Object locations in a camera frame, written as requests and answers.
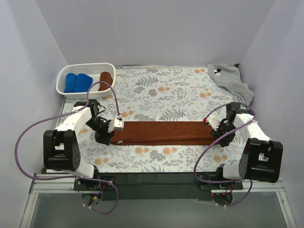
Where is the brown towel pile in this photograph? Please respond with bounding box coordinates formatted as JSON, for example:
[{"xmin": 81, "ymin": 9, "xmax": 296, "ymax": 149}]
[{"xmin": 110, "ymin": 121, "xmax": 215, "ymax": 146}]

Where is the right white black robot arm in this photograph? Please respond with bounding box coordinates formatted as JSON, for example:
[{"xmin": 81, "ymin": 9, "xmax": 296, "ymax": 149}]
[{"xmin": 207, "ymin": 102, "xmax": 283, "ymax": 189}]

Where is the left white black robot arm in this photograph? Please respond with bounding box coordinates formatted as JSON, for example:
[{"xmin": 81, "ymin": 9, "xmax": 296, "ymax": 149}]
[{"xmin": 43, "ymin": 99, "xmax": 120, "ymax": 190}]

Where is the right blue rolled towel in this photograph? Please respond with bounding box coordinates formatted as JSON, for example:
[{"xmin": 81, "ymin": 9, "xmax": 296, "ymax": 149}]
[{"xmin": 74, "ymin": 74, "xmax": 93, "ymax": 93}]

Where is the blue rolled towel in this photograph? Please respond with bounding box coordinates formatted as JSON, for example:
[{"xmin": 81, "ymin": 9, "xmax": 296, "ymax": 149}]
[
  {"xmin": 74, "ymin": 74, "xmax": 93, "ymax": 93},
  {"xmin": 64, "ymin": 73, "xmax": 77, "ymax": 93}
]

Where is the grey cloth in corner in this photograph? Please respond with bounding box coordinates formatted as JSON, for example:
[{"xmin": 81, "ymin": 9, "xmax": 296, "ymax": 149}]
[{"xmin": 207, "ymin": 64, "xmax": 254, "ymax": 105}]

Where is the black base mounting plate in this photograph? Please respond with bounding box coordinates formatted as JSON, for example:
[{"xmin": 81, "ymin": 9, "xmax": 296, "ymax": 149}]
[{"xmin": 73, "ymin": 172, "xmax": 243, "ymax": 202}]

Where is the white perforated plastic basket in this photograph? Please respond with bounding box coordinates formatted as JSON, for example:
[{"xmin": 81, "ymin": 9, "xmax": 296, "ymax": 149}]
[{"xmin": 56, "ymin": 63, "xmax": 116, "ymax": 99}]

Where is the left blue rolled towel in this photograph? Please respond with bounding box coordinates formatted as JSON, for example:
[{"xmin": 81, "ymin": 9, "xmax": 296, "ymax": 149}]
[{"xmin": 64, "ymin": 73, "xmax": 77, "ymax": 93}]

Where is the floral patterned table mat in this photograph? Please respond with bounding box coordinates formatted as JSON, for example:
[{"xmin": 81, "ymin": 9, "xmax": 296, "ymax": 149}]
[{"xmin": 46, "ymin": 66, "xmax": 266, "ymax": 173}]

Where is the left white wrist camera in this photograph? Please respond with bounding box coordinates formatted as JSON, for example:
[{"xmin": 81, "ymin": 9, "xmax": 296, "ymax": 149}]
[{"xmin": 108, "ymin": 118, "xmax": 124, "ymax": 132}]

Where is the aluminium frame rail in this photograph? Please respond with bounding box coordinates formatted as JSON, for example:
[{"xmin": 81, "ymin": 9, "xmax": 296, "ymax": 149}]
[{"xmin": 30, "ymin": 175, "xmax": 286, "ymax": 193}]

